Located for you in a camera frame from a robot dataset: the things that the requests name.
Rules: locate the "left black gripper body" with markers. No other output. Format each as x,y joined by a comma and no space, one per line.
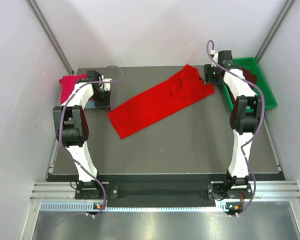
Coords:
101,98

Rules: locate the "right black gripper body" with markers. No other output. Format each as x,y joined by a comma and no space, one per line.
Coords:
211,75

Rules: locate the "bright red t-shirt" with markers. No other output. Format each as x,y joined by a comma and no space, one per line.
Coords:
184,88

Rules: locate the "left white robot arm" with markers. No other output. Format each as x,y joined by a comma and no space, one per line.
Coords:
71,127

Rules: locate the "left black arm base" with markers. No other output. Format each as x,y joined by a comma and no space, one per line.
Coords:
93,191

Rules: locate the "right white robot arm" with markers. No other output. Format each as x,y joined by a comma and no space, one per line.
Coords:
244,120

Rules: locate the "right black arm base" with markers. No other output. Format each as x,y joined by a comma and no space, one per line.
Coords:
218,191

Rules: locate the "folded grey-blue t-shirt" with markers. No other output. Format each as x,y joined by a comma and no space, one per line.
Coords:
90,103

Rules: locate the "dark red t-shirt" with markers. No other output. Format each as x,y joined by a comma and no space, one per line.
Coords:
250,76

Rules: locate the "green plastic bin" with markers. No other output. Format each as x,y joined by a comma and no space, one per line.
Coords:
251,64

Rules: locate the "folded pink t-shirt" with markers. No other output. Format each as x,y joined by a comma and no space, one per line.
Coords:
68,84

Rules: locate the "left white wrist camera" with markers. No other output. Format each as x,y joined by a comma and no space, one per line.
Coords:
105,86

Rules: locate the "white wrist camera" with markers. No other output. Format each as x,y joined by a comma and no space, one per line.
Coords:
105,86
215,58

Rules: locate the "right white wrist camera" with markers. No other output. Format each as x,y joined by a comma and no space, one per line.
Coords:
215,58

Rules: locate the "right corner aluminium post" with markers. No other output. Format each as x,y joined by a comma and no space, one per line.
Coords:
287,6

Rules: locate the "corner aluminium post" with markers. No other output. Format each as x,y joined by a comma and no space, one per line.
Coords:
287,6
33,5

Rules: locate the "aluminium frame rail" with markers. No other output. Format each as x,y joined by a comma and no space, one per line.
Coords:
266,191

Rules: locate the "left corner aluminium post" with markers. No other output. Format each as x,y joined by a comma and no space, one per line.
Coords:
33,5

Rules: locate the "slotted cable duct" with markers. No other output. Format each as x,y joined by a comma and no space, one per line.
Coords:
95,207

